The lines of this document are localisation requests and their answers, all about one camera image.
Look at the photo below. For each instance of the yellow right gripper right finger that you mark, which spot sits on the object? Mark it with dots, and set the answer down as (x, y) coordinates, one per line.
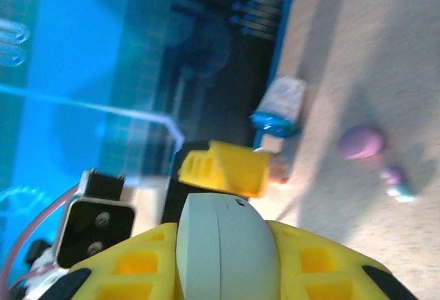
(319, 265)

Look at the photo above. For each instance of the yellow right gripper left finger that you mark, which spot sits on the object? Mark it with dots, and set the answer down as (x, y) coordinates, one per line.
(130, 265)

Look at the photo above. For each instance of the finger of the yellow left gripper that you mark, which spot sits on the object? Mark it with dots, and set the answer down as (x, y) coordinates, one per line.
(237, 169)

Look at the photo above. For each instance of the pale green earbud charging case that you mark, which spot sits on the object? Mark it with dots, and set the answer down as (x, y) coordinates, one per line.
(227, 245)

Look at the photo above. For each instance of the purple earbud charging case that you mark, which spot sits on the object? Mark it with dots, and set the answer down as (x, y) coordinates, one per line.
(361, 141)

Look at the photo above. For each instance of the orange printed dessert can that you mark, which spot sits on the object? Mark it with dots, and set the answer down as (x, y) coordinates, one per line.
(278, 171)

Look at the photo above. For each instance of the yogurt cup with blue lid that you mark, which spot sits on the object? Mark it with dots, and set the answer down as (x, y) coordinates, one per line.
(282, 97)

